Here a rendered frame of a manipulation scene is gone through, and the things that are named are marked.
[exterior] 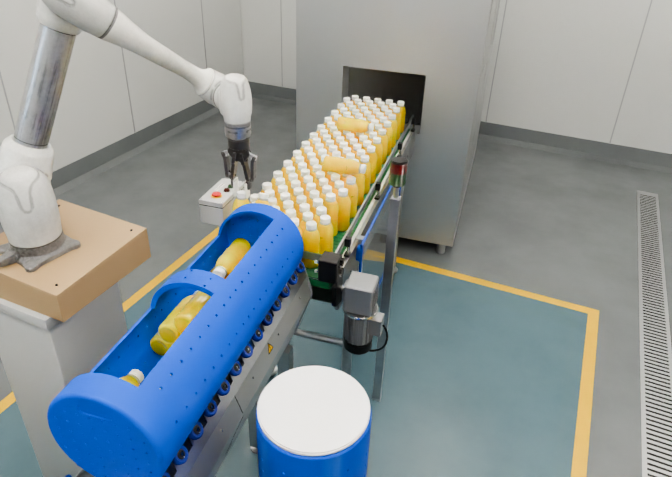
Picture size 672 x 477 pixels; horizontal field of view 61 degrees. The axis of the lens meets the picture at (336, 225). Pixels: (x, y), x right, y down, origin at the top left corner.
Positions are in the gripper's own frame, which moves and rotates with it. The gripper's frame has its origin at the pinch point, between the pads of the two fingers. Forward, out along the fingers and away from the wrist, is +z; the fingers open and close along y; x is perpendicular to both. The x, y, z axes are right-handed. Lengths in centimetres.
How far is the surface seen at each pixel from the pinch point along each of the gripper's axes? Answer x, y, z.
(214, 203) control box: -1.4, -10.8, 7.5
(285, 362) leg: -21, 25, 59
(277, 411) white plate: -80, 47, 13
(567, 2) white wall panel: 390, 124, -15
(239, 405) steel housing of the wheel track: -68, 30, 30
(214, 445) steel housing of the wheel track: -83, 30, 30
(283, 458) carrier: -90, 52, 17
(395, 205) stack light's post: 25, 53, 10
